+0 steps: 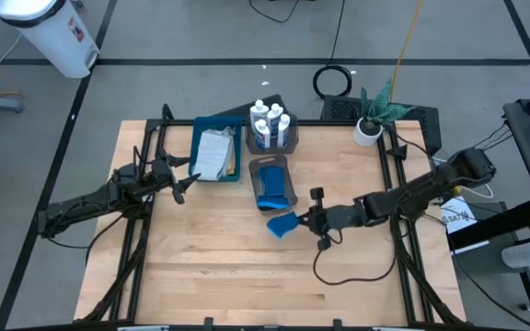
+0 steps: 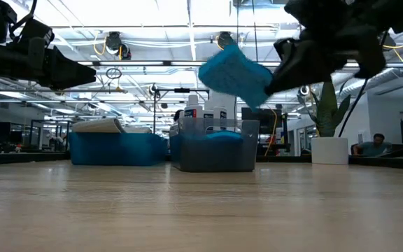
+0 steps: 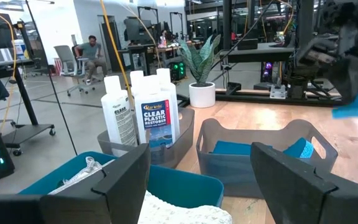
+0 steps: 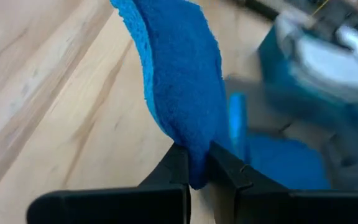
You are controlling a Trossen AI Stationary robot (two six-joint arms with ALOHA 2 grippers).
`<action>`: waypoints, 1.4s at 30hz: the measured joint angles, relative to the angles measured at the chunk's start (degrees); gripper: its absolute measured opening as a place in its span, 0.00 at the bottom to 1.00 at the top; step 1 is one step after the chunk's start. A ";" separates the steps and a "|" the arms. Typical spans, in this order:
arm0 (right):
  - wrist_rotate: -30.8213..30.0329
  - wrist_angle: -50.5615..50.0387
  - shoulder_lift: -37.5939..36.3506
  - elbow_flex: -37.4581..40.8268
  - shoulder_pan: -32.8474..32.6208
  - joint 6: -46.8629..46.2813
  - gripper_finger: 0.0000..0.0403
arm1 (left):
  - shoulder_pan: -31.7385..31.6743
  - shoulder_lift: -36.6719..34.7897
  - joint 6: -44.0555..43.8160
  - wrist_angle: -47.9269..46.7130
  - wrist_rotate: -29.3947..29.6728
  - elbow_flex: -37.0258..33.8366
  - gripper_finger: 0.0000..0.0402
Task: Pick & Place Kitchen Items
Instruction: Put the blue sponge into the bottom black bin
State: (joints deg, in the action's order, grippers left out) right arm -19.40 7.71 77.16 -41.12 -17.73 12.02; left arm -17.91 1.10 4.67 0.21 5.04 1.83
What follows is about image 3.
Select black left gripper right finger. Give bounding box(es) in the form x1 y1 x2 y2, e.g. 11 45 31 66
250 142 358 224

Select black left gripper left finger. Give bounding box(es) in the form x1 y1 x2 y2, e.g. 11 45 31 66
0 143 151 224

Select teal plastic bin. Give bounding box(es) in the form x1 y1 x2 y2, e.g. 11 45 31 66
19 151 225 208

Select grey translucent plastic bin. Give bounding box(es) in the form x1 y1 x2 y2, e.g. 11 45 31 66
97 107 196 170
195 117 339 200

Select black desk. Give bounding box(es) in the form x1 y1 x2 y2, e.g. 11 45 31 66
221 42 295 63

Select black rolling stand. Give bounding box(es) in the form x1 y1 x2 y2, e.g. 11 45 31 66
0 11 56 156

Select white plant pot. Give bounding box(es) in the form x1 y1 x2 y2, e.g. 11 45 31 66
188 81 216 109

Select grey office chair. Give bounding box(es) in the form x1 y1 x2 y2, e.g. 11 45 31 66
53 45 96 97

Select person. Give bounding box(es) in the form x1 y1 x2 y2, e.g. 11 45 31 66
74 34 109 85

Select green snake plant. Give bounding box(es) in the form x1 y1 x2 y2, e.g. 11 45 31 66
177 33 223 88

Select yellow hanging cable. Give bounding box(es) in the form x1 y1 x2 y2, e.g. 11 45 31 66
99 0 135 108

